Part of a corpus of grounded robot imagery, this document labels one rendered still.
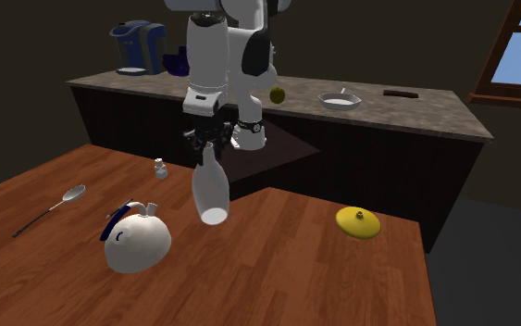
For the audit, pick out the yellow lid with knob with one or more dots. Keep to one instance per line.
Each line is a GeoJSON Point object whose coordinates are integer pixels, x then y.
{"type": "Point", "coordinates": [357, 224]}

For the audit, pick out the white pan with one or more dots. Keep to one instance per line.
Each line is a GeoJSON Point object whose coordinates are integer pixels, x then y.
{"type": "Point", "coordinates": [339, 101]}

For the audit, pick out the green apple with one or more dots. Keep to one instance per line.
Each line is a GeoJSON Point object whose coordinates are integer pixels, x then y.
{"type": "Point", "coordinates": [277, 95]}

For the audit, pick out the flat black rectangular object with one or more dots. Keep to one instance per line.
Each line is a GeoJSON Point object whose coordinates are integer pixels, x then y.
{"type": "Point", "coordinates": [400, 94]}

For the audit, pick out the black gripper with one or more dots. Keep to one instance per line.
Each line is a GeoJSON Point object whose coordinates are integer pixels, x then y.
{"type": "Point", "coordinates": [208, 128]}

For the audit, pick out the window with brown frame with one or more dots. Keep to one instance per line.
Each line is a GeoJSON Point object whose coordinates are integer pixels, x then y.
{"type": "Point", "coordinates": [519, 54]}

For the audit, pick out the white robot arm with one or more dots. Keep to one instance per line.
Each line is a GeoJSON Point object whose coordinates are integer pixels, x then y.
{"type": "Point", "coordinates": [206, 54]}

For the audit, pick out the dark blue glass object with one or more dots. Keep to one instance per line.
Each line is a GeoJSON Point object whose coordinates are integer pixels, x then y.
{"type": "Point", "coordinates": [178, 63]}

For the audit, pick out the white bottle vase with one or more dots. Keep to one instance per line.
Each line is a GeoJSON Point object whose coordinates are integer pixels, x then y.
{"type": "Point", "coordinates": [210, 189]}

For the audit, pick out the thin black pen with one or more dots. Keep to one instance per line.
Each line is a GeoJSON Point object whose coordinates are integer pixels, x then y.
{"type": "Point", "coordinates": [120, 207]}

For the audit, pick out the dark robot stand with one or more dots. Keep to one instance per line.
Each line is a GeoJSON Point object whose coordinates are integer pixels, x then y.
{"type": "Point", "coordinates": [282, 149]}

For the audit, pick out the dark counter with stone top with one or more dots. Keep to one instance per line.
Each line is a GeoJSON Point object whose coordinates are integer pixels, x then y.
{"type": "Point", "coordinates": [377, 149]}

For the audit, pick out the blue and black coffee machine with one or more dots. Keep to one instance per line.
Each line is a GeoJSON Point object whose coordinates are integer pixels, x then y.
{"type": "Point", "coordinates": [140, 45]}

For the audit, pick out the small white shaker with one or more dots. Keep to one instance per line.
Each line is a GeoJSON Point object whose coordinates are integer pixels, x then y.
{"type": "Point", "coordinates": [161, 169]}

